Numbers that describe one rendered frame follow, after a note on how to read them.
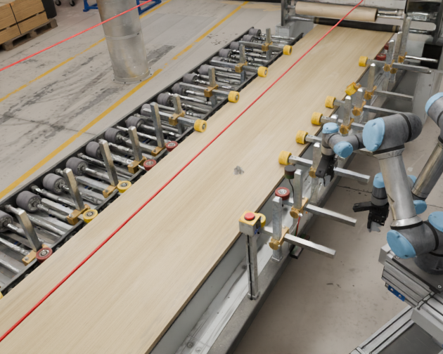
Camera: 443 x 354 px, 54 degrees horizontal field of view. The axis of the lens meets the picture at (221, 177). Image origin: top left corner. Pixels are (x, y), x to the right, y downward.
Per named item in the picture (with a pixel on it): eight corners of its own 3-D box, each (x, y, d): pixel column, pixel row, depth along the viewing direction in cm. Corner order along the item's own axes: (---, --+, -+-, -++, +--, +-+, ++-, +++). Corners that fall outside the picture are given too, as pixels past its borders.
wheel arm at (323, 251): (335, 256, 212) (336, 249, 210) (332, 260, 210) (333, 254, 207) (256, 227, 232) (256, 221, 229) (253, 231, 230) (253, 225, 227)
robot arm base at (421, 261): (460, 262, 176) (467, 245, 170) (437, 281, 170) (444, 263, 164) (427, 241, 186) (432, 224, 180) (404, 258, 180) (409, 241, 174)
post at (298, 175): (300, 236, 249) (303, 169, 220) (297, 240, 247) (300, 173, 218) (294, 234, 251) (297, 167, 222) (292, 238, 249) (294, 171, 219)
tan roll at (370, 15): (435, 25, 393) (439, 11, 385) (432, 30, 385) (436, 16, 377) (290, 10, 458) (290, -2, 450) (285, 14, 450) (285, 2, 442)
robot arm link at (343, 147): (361, 141, 198) (349, 129, 207) (339, 147, 196) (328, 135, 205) (359, 155, 203) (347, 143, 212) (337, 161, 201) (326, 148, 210)
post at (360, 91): (356, 148, 315) (364, 88, 286) (354, 151, 313) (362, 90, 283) (351, 147, 316) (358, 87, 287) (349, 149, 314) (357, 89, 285)
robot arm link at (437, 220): (461, 249, 168) (471, 224, 160) (431, 259, 166) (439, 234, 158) (441, 229, 177) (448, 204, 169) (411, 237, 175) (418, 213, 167)
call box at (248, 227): (261, 227, 185) (261, 214, 181) (253, 238, 181) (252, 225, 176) (247, 223, 189) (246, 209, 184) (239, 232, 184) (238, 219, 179)
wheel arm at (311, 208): (356, 224, 227) (356, 218, 225) (354, 228, 225) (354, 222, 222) (280, 199, 247) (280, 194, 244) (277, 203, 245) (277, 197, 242)
